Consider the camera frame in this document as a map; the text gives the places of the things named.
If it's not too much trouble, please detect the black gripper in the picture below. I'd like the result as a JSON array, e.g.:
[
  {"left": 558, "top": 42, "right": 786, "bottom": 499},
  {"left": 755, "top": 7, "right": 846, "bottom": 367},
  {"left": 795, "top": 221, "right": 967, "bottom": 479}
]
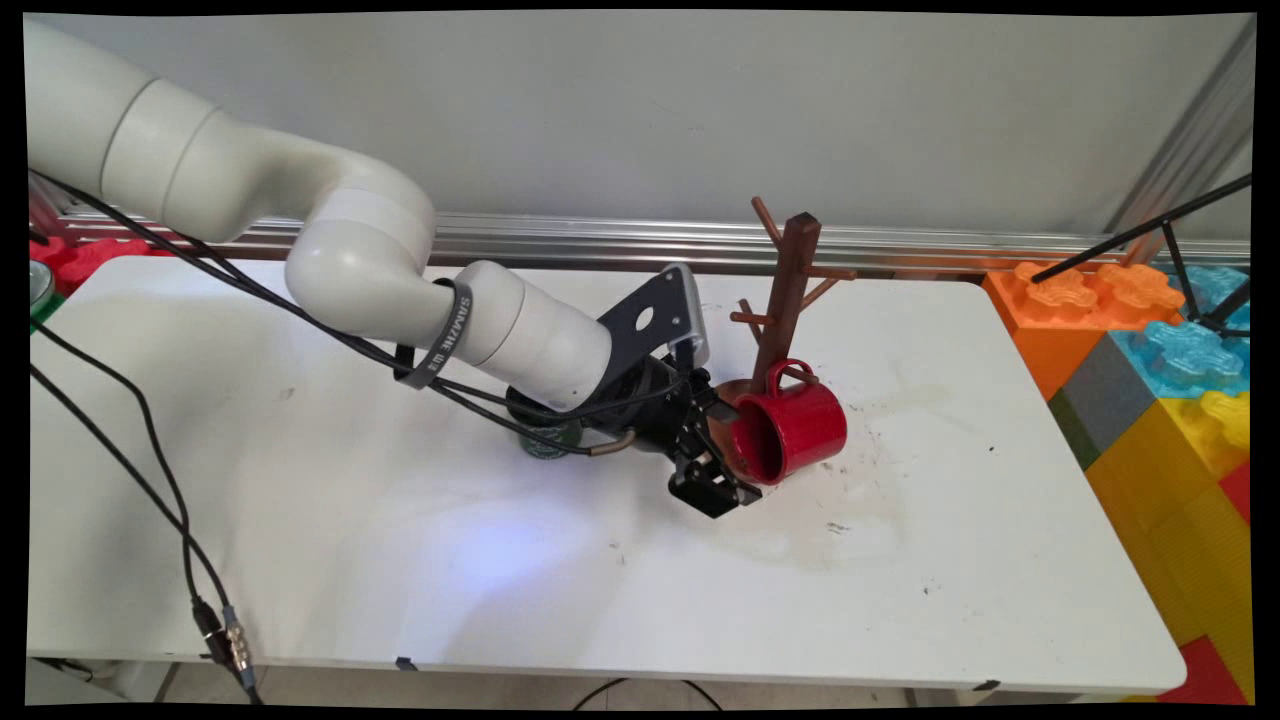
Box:
[{"left": 598, "top": 355, "right": 763, "bottom": 519}]

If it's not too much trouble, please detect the red enamel mug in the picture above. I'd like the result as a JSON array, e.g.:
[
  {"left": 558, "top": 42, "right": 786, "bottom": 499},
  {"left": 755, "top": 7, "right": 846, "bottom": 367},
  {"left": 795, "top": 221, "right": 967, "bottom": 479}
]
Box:
[{"left": 730, "top": 358, "right": 849, "bottom": 486}]

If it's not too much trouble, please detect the dark green enamel mug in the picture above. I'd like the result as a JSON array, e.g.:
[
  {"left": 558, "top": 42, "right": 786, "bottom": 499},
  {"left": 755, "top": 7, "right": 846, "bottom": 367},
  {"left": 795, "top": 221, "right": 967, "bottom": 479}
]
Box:
[{"left": 505, "top": 385, "right": 586, "bottom": 461}]

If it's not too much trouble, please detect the brown wooden mug tree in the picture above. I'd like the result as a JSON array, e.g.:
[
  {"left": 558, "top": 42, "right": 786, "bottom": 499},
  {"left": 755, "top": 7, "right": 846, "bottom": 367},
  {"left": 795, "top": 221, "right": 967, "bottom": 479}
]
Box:
[{"left": 700, "top": 197, "right": 859, "bottom": 481}]

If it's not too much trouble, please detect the orange giant building block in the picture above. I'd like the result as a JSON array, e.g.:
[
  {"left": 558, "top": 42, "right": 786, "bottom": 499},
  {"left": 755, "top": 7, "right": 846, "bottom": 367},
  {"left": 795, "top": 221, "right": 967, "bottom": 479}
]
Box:
[{"left": 982, "top": 262, "right": 1186, "bottom": 401}]

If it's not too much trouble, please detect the grey giant building block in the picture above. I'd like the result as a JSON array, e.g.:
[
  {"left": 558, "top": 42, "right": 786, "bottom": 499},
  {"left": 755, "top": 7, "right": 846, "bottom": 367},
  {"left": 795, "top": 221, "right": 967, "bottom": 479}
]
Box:
[{"left": 1048, "top": 335, "right": 1161, "bottom": 471}]

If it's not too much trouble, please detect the black tripod stand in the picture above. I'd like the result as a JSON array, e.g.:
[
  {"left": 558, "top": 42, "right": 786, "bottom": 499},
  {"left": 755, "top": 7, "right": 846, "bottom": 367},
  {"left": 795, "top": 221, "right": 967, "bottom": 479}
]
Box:
[{"left": 1030, "top": 175, "right": 1253, "bottom": 341}]

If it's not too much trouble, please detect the yellow giant building block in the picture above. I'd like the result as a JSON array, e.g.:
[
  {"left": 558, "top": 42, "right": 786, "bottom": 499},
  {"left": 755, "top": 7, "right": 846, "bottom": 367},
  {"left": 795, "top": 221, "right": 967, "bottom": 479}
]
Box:
[{"left": 1085, "top": 390, "right": 1253, "bottom": 701}]

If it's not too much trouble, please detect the translucent blue building block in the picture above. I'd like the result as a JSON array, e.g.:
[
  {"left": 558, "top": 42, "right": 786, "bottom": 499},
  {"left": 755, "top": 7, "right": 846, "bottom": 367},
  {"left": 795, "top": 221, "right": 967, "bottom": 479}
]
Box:
[
  {"left": 1165, "top": 265, "right": 1251, "bottom": 336},
  {"left": 1108, "top": 320, "right": 1251, "bottom": 401}
]

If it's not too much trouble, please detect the small red building block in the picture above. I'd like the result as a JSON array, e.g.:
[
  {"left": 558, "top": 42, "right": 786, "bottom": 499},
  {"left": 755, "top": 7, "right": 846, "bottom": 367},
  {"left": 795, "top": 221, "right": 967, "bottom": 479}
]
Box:
[{"left": 1218, "top": 460, "right": 1253, "bottom": 526}]

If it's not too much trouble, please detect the red giant building block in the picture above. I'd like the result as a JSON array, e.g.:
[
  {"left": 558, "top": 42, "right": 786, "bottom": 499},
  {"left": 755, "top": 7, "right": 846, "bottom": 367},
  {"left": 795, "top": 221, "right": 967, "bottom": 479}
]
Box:
[{"left": 1160, "top": 635, "right": 1249, "bottom": 706}]

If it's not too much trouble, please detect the black cable with metal plug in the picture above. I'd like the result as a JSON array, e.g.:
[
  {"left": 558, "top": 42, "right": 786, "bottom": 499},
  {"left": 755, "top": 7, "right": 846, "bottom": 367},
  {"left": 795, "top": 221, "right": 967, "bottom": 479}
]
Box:
[{"left": 28, "top": 168, "right": 641, "bottom": 701}]

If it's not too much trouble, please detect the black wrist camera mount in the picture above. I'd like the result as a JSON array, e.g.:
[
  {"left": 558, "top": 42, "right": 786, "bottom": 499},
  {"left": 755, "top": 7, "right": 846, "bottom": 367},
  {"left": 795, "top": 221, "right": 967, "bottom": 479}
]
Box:
[{"left": 597, "top": 263, "right": 711, "bottom": 371}]

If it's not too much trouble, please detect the horizontal aluminium frame rail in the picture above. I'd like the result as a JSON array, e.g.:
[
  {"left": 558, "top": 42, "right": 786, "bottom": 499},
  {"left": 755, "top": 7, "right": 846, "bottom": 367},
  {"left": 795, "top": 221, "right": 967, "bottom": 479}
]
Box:
[{"left": 55, "top": 200, "right": 1251, "bottom": 276}]

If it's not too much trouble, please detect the black cable under table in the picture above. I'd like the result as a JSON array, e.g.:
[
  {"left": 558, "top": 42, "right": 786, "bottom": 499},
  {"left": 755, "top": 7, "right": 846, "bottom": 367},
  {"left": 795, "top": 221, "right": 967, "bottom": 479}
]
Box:
[{"left": 572, "top": 678, "right": 723, "bottom": 711}]

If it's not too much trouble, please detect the grey printed velcro strap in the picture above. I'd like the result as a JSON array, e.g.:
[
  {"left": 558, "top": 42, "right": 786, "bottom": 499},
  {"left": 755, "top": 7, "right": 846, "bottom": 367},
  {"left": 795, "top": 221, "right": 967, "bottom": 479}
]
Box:
[{"left": 395, "top": 280, "right": 473, "bottom": 389}]

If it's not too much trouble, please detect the black camera cable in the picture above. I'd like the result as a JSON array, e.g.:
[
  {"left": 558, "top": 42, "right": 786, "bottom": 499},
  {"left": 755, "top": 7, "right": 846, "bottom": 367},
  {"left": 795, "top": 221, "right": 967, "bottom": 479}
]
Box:
[{"left": 28, "top": 168, "right": 701, "bottom": 701}]

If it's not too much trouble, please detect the slanted aluminium frame post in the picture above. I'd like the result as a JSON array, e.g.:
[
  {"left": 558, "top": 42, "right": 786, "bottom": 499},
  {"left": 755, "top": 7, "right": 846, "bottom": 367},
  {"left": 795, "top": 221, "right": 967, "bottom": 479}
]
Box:
[{"left": 1105, "top": 15, "right": 1256, "bottom": 241}]

